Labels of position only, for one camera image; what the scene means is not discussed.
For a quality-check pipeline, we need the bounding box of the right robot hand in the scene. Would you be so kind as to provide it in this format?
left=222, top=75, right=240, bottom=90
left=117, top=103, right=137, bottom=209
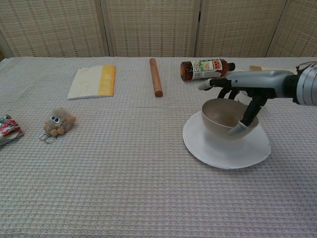
left=198, top=70, right=301, bottom=136

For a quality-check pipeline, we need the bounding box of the white paper cup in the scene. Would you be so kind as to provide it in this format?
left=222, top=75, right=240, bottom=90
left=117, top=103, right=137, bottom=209
left=236, top=91, right=251, bottom=106

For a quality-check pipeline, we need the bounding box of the beige bowl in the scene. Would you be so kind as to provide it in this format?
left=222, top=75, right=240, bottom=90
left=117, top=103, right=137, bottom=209
left=201, top=98, right=260, bottom=141

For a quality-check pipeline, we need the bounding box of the white paper plate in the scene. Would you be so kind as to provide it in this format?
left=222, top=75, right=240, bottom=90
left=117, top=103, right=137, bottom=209
left=182, top=110, right=272, bottom=170

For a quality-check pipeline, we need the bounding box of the brown drink bottle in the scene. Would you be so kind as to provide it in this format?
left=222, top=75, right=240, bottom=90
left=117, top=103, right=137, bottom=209
left=180, top=59, right=236, bottom=82

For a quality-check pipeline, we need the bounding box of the wooden rolling pin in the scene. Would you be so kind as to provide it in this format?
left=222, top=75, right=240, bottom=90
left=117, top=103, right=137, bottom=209
left=149, top=58, right=164, bottom=98

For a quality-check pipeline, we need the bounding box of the woven folding screen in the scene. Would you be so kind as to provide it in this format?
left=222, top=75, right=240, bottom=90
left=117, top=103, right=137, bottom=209
left=0, top=0, right=317, bottom=59

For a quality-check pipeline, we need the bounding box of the grey waffle tablecloth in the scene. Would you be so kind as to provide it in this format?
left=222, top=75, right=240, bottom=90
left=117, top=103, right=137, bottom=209
left=0, top=56, right=317, bottom=238

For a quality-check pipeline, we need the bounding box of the white and yellow booklet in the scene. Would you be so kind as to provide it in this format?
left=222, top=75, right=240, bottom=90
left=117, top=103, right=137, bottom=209
left=67, top=64, right=116, bottom=101

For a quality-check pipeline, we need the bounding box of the red snack packet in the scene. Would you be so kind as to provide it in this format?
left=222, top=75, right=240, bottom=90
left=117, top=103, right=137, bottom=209
left=0, top=114, right=25, bottom=147

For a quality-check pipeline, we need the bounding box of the brown plush keychain toy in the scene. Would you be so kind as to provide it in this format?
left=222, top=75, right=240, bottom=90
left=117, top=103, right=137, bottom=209
left=38, top=107, right=77, bottom=144

